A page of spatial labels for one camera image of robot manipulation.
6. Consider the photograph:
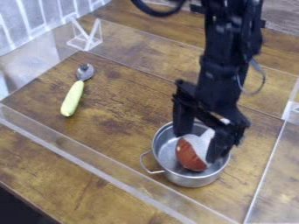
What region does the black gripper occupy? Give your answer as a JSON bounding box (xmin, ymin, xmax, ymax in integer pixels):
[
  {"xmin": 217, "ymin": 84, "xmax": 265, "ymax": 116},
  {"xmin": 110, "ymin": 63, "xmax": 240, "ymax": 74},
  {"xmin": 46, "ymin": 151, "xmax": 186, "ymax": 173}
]
[{"xmin": 172, "ymin": 56, "xmax": 249, "ymax": 164}]

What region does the red white plush mushroom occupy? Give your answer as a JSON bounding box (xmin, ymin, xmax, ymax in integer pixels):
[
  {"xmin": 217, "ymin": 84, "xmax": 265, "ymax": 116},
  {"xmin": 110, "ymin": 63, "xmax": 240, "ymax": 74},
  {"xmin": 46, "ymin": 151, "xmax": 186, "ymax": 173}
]
[{"xmin": 174, "ymin": 123, "xmax": 216, "ymax": 172}]

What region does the silver metal pot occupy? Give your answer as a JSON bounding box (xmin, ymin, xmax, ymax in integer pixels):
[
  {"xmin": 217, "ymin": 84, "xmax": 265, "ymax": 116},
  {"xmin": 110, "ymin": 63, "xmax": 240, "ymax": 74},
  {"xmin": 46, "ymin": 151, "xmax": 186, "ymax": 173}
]
[{"xmin": 140, "ymin": 122, "xmax": 229, "ymax": 188}]

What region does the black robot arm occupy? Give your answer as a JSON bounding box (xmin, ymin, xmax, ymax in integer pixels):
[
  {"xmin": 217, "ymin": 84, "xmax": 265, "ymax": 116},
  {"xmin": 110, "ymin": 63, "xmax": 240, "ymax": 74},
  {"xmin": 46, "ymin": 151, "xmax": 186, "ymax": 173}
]
[{"xmin": 172, "ymin": 0, "xmax": 262, "ymax": 163}]

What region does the clear acrylic barrier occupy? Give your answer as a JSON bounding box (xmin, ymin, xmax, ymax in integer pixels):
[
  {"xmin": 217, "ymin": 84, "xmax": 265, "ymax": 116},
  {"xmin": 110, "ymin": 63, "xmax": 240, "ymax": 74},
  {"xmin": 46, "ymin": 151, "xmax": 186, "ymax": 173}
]
[{"xmin": 0, "ymin": 103, "xmax": 237, "ymax": 224}]

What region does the clear acrylic triangle stand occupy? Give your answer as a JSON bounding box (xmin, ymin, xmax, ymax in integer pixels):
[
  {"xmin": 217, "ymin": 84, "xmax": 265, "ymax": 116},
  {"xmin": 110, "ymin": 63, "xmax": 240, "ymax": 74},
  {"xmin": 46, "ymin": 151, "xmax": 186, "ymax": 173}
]
[{"xmin": 66, "ymin": 18, "xmax": 102, "ymax": 52}]

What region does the yellow-green handled spoon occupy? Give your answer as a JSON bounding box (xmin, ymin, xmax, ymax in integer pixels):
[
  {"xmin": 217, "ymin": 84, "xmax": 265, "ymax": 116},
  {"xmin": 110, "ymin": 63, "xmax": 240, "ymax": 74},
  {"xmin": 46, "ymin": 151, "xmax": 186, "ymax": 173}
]
[{"xmin": 60, "ymin": 64, "xmax": 94, "ymax": 117}]

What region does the black cable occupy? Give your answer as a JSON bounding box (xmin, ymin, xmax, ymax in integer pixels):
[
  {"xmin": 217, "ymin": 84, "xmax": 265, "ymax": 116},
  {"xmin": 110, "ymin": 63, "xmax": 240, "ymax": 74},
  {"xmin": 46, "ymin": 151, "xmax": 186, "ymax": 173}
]
[{"xmin": 129, "ymin": 0, "xmax": 188, "ymax": 18}]

